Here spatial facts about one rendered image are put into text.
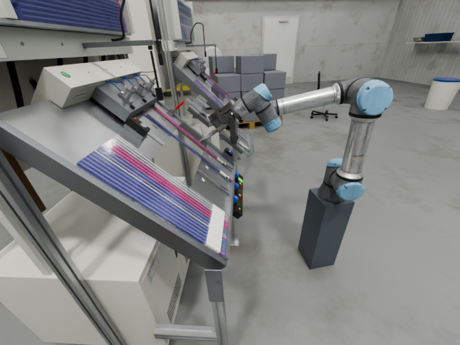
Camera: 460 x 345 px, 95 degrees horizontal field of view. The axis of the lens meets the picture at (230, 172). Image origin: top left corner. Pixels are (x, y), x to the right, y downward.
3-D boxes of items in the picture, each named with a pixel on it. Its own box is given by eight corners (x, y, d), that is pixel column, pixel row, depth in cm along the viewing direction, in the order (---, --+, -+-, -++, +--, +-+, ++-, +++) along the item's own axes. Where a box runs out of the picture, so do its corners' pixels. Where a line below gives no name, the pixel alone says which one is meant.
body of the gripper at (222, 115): (211, 116, 97) (232, 100, 93) (221, 132, 99) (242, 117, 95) (206, 118, 90) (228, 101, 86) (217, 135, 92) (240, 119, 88)
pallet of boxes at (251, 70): (265, 114, 469) (269, 53, 408) (282, 125, 402) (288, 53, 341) (212, 120, 447) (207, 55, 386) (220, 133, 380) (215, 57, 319)
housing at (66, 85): (129, 93, 108) (142, 70, 102) (55, 122, 66) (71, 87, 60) (114, 81, 105) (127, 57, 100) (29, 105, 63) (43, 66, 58)
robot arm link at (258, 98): (275, 101, 84) (263, 82, 81) (251, 116, 88) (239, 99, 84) (272, 97, 91) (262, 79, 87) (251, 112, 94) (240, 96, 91)
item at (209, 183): (229, 166, 127) (233, 163, 125) (217, 263, 70) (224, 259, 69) (205, 146, 121) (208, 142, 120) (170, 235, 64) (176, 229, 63)
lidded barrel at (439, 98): (456, 109, 450) (471, 79, 419) (436, 111, 445) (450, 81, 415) (435, 104, 491) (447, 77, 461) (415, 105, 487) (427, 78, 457)
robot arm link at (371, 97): (350, 186, 113) (379, 75, 85) (363, 204, 100) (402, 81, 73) (327, 186, 114) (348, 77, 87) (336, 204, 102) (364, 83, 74)
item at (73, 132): (176, 129, 116) (181, 122, 114) (112, 207, 60) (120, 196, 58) (122, 85, 106) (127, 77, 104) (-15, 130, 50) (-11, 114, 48)
